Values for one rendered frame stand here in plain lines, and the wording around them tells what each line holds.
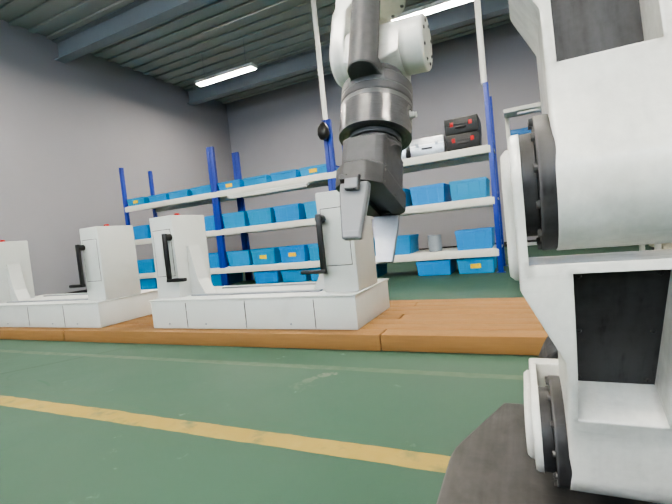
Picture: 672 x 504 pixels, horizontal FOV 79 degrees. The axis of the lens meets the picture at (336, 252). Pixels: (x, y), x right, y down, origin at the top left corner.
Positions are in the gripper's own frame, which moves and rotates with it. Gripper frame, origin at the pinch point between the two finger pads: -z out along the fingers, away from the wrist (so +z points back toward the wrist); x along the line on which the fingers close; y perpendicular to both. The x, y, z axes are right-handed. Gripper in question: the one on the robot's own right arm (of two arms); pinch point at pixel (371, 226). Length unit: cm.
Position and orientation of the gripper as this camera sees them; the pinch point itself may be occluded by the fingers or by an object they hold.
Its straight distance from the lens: 46.9
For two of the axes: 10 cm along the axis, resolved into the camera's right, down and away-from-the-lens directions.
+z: 0.6, -9.7, 2.4
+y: 9.1, -0.4, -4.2
